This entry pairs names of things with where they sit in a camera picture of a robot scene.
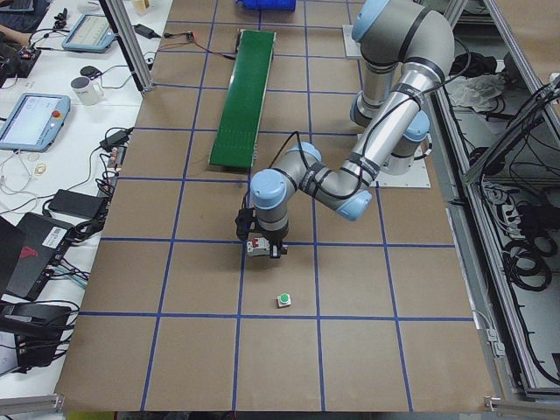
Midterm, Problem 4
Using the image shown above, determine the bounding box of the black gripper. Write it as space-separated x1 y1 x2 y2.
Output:
263 234 288 259

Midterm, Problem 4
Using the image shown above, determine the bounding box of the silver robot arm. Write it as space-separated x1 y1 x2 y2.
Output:
235 0 454 258

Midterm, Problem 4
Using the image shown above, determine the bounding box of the white red circuit breaker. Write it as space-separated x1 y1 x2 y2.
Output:
246 237 270 257

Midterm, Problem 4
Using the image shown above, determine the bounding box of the green conveyor belt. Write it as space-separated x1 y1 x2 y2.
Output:
209 30 276 170

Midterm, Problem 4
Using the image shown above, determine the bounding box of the black power adapter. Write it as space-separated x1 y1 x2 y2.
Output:
48 189 108 220

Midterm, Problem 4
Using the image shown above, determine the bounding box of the white mug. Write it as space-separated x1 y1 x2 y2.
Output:
70 76 104 106

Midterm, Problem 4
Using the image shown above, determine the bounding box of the blue plastic bin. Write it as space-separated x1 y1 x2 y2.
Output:
237 0 297 11

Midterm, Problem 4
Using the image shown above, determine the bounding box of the black laptop red logo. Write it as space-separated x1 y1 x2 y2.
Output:
6 213 74 301

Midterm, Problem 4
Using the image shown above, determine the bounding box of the lower teach pendant tablet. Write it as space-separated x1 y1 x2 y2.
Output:
1 93 71 152

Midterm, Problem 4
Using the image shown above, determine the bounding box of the teach pendant tablet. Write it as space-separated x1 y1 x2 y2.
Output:
1 93 71 152
61 14 116 53

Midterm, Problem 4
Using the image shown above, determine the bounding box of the upper teach pendant tablet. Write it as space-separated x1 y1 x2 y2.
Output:
61 14 116 53

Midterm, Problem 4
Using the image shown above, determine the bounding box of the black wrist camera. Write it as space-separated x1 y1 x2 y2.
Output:
234 207 256 241

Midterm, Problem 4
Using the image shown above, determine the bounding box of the green push button switch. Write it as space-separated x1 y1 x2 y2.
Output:
276 293 291 308

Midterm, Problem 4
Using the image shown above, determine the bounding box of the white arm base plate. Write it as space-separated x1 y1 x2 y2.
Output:
375 157 431 188
342 24 361 60

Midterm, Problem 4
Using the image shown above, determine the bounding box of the red black wire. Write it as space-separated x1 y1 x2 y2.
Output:
162 31 237 60

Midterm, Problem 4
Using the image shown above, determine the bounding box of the aluminium frame post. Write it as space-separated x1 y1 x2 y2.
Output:
100 0 153 94

